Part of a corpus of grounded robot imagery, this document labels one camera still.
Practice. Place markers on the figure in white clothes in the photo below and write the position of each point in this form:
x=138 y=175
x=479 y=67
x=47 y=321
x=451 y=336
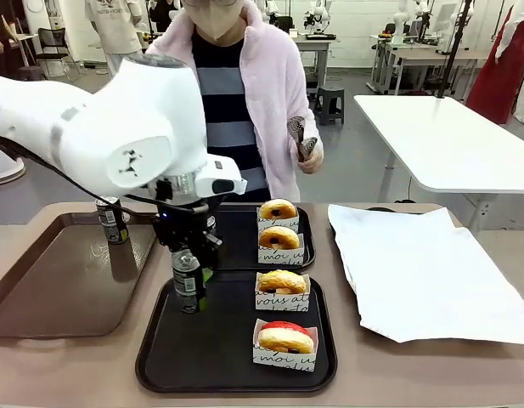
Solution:
x=113 y=30

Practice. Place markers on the brown plastic tray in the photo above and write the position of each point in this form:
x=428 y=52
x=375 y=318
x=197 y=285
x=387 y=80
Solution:
x=53 y=276

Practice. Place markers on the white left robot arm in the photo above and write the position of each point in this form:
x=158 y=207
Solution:
x=117 y=123

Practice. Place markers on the plain glazed donut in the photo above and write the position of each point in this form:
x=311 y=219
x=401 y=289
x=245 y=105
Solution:
x=278 y=209

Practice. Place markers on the black stand pole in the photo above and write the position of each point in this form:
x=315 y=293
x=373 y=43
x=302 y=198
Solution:
x=452 y=51

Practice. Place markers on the small black tray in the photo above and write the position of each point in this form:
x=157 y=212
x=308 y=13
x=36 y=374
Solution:
x=240 y=238

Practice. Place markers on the beige face mask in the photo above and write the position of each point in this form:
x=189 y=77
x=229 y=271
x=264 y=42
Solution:
x=215 y=23

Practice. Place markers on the black can with green stripe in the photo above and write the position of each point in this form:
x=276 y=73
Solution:
x=187 y=285
x=113 y=221

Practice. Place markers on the white paper sheet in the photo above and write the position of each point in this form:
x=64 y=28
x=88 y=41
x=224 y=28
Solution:
x=414 y=276

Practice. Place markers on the mannequin in red dress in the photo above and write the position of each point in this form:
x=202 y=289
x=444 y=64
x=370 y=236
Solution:
x=499 y=72

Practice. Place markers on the white table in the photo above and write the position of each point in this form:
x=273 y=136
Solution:
x=448 y=136

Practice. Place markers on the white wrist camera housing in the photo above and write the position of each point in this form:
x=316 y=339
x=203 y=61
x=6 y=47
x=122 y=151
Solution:
x=221 y=178

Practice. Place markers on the blue striped sweater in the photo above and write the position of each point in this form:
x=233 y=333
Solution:
x=227 y=110

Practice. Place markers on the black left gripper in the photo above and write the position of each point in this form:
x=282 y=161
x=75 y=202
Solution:
x=185 y=229

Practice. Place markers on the metal serving tongs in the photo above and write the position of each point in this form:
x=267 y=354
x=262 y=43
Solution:
x=297 y=129

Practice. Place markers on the black plastic stool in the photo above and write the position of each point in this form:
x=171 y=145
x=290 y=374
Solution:
x=30 y=73

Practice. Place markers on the dark grey plastic stool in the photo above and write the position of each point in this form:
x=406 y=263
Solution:
x=329 y=102

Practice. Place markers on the person's left forearm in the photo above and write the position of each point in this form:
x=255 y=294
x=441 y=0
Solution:
x=306 y=123

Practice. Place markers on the black office chair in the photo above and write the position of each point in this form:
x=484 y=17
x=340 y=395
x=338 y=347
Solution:
x=53 y=47

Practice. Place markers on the white round stand base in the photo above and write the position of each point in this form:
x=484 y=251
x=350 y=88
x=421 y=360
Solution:
x=7 y=170

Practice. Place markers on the large black tray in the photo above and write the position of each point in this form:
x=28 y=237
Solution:
x=219 y=353

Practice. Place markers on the grey background workbench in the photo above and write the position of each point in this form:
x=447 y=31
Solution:
x=414 y=57

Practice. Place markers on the person's left hand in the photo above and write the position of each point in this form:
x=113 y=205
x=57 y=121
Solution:
x=312 y=159

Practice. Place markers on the person in pink jacket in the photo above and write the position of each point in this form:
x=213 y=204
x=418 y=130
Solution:
x=274 y=106

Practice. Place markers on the yellow frosted donut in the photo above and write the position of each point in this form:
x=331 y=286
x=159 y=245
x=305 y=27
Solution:
x=283 y=302

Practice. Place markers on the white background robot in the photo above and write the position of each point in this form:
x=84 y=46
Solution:
x=317 y=15

